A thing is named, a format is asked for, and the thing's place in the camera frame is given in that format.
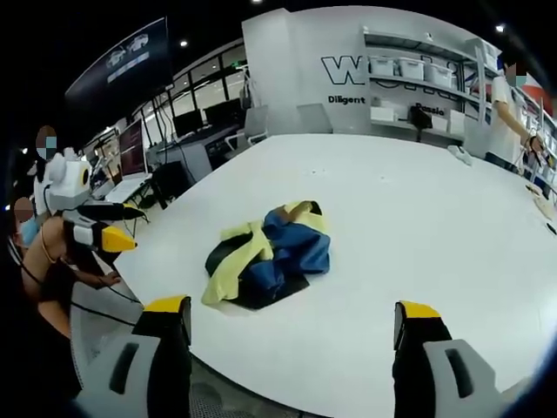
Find white storage bin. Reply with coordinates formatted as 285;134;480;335
397;57;426;82
424;62;457;86
372;57;396;78

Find white office chair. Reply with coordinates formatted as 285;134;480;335
226;104;270;152

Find white shelf unit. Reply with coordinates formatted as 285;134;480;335
361;24;502;145

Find white cloth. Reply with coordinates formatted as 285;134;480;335
446;145;474;167

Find black stand device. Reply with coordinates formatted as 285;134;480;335
408;105;434;143

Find yellow and blue garment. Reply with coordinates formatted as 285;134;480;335
200;199;332;307

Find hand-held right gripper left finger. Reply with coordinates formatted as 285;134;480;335
80;294;193;418

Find black monitor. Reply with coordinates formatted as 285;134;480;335
171;108;205;138
204;97;243;128

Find monitor with red screen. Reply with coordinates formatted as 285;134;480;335
117;118;145;176

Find white laptop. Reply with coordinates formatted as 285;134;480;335
103;172;154;204

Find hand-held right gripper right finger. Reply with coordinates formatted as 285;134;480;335
391;300;498;418

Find large dark wall screen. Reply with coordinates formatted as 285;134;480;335
64;16;171;115

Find small items on table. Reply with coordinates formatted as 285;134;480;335
523;184;557;237

